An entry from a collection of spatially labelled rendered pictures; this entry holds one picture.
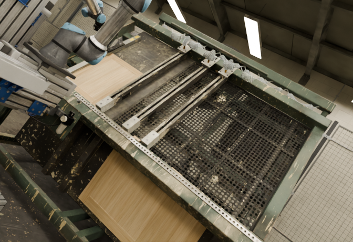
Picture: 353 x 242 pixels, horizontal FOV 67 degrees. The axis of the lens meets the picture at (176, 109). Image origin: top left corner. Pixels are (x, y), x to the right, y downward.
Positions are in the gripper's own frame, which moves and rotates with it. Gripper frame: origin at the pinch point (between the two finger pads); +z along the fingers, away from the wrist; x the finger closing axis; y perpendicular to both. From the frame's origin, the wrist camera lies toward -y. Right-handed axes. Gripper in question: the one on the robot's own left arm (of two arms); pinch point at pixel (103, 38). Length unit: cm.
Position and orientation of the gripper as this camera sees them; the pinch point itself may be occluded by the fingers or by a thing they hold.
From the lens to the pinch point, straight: 266.3
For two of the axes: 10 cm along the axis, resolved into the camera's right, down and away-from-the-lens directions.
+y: -9.4, -3.2, 1.4
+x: -3.3, 6.7, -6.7
